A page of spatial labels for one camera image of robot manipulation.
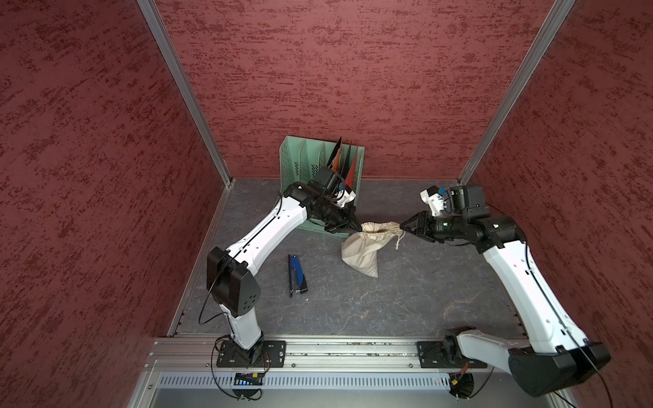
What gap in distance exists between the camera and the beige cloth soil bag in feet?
2.37

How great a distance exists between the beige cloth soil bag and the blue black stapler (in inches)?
6.8

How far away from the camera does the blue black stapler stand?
34.1 inches

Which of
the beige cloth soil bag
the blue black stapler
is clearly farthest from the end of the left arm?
the blue black stapler

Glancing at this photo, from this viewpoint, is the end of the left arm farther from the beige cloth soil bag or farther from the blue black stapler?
the blue black stapler
